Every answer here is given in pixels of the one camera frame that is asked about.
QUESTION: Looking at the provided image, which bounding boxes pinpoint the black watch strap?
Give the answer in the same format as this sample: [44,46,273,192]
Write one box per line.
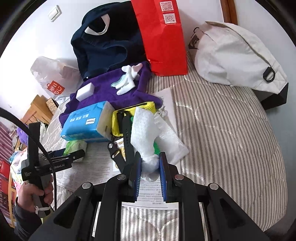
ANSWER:
[107,110,137,173]

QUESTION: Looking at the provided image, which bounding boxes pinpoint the newspaper sheet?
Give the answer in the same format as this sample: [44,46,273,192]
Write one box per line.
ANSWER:
[55,89,181,210]

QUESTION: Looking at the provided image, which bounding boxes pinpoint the white bubble wrap bag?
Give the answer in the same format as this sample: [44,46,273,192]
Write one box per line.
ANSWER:
[130,107,189,182]

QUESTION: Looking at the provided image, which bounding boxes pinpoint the black cable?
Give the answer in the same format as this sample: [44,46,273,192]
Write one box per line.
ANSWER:
[0,107,58,210]

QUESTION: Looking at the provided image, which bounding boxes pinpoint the white gloves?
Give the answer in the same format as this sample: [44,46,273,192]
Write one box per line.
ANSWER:
[111,63,143,95]

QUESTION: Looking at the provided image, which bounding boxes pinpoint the person's left hand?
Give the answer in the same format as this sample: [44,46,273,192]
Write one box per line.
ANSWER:
[17,176,54,213]

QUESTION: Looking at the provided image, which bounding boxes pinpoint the yellow pouch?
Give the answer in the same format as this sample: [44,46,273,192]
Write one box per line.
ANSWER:
[111,101,157,137]

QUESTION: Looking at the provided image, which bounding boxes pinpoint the dark navy tote bag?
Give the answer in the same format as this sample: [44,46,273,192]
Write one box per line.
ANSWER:
[71,1,147,80]

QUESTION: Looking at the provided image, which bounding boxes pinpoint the red paper shopping bag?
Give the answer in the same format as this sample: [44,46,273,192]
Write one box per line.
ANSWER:
[132,0,188,76]

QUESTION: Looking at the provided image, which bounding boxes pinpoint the wooden stand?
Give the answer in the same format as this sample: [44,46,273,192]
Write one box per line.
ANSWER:
[21,95,53,125]

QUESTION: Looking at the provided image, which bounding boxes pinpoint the white Miniso plastic bag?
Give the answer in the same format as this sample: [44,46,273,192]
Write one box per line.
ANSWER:
[31,56,83,99]

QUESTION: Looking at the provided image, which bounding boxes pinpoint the green tissue pack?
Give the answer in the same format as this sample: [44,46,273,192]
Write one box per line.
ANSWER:
[63,140,87,156]

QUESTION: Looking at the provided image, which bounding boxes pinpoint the purple towel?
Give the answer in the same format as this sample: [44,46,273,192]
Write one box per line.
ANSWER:
[59,61,163,126]

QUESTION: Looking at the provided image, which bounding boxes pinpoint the beige canvas bag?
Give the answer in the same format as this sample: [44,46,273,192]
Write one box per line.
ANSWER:
[188,21,289,110]

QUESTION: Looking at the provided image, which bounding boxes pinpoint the blue tissue pack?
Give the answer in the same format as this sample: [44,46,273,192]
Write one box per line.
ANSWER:
[61,101,114,143]

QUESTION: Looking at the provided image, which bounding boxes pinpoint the white foam sponge block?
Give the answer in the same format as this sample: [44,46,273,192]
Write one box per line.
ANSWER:
[76,83,95,101]

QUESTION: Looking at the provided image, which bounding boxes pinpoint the striped quilt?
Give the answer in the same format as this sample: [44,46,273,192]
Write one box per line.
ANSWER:
[40,51,289,241]

